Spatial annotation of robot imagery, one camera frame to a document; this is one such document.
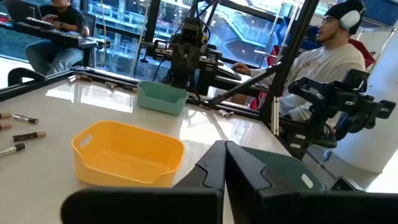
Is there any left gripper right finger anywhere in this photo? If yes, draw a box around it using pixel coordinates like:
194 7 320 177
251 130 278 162
225 140 398 224

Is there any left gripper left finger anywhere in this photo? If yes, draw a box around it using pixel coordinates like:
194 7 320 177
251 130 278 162
60 139 226 224

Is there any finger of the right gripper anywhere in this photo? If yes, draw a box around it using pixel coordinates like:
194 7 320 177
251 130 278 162
186 43 202 90
172 43 187 90

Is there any yellow plastic bin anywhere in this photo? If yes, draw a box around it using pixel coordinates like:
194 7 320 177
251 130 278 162
71 120 186 189

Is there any mint green plastic bin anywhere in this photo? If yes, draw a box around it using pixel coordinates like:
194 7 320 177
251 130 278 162
136 80 190 116

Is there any person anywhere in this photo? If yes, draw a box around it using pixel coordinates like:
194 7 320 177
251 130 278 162
232 0 368 123
24 0 91 77

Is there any black desk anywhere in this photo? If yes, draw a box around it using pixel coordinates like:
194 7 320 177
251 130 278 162
0 17 99 68

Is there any red chair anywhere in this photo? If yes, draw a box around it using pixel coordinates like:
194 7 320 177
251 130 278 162
348 38 376 70

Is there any black chair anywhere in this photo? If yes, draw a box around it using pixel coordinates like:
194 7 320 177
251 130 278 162
7 67 47 87

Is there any black laptop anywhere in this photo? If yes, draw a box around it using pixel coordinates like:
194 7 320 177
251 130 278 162
2 0 43 22

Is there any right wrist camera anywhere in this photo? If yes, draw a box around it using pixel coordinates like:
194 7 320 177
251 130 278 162
182 17 205 44

